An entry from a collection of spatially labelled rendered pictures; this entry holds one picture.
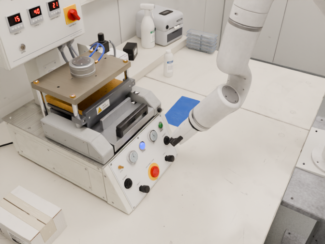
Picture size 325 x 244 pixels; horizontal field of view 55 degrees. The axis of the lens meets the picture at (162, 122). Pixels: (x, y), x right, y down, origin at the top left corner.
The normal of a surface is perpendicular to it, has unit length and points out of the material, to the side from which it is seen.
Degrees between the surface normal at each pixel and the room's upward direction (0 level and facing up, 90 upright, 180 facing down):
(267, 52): 90
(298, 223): 0
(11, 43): 90
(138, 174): 65
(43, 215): 2
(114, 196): 90
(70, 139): 90
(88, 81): 0
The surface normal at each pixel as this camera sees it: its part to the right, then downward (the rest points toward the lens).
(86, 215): 0.00, -0.79
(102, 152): 0.55, -0.39
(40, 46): 0.86, 0.32
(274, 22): -0.54, 0.52
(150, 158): 0.77, -0.04
